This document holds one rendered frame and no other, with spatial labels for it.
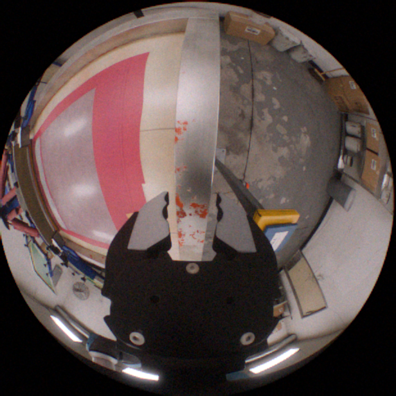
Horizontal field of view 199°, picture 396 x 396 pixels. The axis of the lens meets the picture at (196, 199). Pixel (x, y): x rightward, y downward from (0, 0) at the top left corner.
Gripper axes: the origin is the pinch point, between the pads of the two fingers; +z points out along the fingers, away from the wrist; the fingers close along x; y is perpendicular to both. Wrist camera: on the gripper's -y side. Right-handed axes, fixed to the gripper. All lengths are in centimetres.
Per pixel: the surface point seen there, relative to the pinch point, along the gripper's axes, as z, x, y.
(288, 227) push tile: 1.1, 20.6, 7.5
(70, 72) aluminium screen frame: 0.9, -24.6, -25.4
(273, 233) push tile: 1.1, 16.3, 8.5
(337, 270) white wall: -36, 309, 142
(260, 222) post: 2.8, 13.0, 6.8
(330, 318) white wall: -152, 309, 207
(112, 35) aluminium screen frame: -0.8, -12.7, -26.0
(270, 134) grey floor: 98, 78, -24
